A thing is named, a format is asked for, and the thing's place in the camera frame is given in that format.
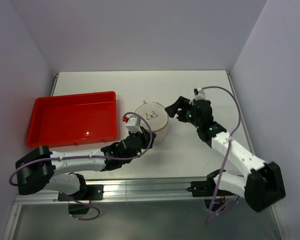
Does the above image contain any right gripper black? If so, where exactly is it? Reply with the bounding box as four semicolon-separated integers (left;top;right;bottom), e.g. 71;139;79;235
164;96;201;129

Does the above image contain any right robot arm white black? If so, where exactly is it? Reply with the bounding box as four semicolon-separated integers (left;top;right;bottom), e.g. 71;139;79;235
164;96;286;213

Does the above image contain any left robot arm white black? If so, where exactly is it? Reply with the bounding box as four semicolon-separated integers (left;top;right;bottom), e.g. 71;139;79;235
8;130;156;200

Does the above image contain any red plastic tray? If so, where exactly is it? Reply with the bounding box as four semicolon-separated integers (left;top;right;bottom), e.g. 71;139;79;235
26;91;118;148

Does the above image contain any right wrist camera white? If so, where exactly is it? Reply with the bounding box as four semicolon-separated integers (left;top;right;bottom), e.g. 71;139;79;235
193;87;206;101

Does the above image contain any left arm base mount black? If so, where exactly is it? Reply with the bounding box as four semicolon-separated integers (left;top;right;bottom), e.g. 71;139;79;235
57;183;105;216

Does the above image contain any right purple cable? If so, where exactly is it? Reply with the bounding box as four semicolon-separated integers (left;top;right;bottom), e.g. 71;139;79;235
201;85;242;225

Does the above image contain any purple cable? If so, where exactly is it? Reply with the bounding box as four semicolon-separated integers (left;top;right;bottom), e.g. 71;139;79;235
8;111;157;187
201;85;242;225

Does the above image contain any aluminium frame rail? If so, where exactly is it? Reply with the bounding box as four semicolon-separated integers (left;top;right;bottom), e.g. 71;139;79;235
13;175;277;206

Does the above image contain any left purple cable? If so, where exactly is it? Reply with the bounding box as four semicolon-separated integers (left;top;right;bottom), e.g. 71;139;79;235
8;111;157;187

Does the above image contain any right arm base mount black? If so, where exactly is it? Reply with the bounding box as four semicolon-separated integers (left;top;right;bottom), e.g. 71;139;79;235
186;179;226;212

